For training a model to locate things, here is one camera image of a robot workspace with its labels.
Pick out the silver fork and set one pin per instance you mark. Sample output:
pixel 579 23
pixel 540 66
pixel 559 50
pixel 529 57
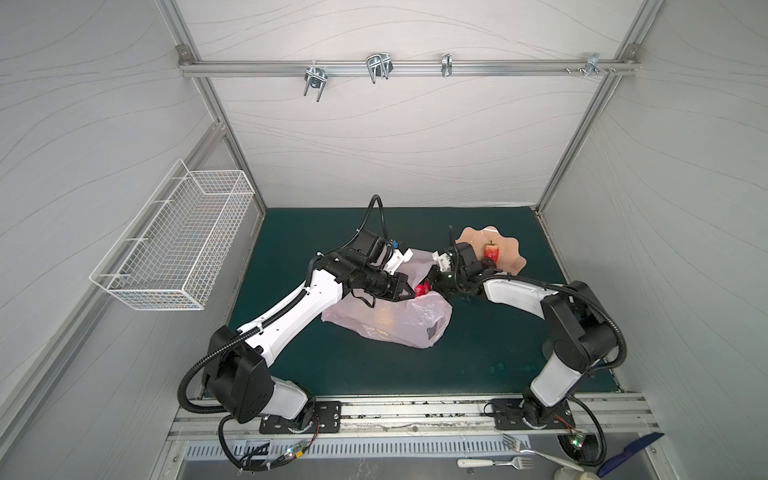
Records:
pixel 519 446

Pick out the metal hook clamp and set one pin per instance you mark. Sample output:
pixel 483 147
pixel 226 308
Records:
pixel 316 79

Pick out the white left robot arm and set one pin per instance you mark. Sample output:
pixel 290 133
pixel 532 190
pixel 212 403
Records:
pixel 234 376

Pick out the brown fruit plate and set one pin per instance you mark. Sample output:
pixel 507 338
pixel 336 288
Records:
pixel 510 259

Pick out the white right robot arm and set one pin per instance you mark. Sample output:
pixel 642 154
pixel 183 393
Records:
pixel 584 338

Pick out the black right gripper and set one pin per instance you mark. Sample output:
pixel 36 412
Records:
pixel 444 282

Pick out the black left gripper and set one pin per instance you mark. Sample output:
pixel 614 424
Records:
pixel 393 294

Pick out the blue plastic knife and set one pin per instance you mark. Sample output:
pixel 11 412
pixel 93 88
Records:
pixel 633 448

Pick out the white wire basket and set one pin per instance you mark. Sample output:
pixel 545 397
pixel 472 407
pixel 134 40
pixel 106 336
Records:
pixel 170 255

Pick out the metal u-bolt clamp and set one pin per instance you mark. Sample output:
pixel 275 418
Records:
pixel 379 65

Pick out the aluminium crossbar rail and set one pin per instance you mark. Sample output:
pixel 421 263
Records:
pixel 401 68

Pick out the green table mat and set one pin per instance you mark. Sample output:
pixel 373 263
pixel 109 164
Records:
pixel 487 348

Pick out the pink dragon fruit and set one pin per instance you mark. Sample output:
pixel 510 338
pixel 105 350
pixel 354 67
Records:
pixel 423 288

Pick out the pink plastic bag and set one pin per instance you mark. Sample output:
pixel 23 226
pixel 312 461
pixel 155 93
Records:
pixel 416 323

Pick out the metal bolt bracket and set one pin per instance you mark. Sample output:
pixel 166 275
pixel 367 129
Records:
pixel 591 67

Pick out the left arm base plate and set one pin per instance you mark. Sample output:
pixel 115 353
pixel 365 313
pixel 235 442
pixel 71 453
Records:
pixel 325 418

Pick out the white cup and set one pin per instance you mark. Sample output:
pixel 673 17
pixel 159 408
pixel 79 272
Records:
pixel 565 473

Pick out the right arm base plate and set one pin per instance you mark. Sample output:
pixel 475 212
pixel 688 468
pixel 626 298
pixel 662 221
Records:
pixel 512 414

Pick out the small metal bracket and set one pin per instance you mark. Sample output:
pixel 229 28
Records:
pixel 446 65

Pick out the white handled fork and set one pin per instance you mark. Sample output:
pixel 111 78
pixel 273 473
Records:
pixel 518 463

